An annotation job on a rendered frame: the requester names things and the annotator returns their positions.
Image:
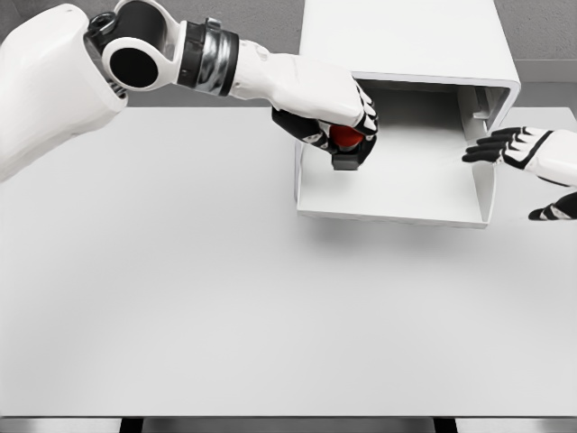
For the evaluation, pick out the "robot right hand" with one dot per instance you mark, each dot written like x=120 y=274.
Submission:
x=532 y=146

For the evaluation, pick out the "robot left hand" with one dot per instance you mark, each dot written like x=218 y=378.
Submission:
x=329 y=97

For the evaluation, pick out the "red knob grey load switch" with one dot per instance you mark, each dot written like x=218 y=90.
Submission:
x=346 y=146

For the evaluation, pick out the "white cabinet drawer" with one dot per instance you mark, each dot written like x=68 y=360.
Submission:
x=405 y=180

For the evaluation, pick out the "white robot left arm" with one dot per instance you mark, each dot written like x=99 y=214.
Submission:
x=54 y=104

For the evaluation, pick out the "white tabletop storage cabinet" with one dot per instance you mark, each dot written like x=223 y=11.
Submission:
x=405 y=45

